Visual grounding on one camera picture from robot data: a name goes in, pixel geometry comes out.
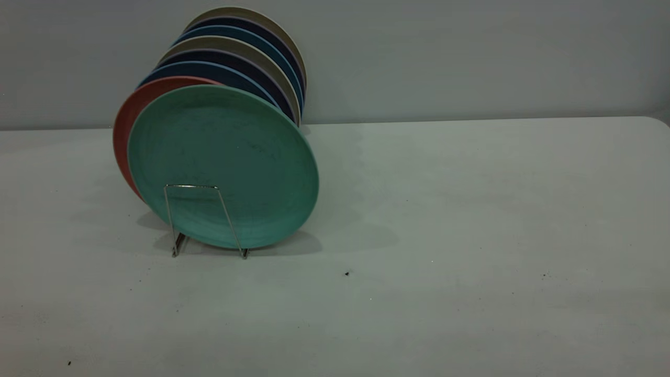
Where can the teal blue round plate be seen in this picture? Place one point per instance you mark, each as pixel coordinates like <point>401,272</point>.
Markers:
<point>235,31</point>

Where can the green round plate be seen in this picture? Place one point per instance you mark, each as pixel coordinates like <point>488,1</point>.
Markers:
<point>225,152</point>

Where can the beige round plate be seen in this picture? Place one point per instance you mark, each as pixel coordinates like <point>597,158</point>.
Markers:
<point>230,43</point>
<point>235,10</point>

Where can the dark purple round plate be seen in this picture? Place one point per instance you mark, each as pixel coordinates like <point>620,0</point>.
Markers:
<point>241,21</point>
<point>235,56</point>

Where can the pink round plate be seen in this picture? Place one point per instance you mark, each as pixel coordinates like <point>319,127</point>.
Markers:
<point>128,118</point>

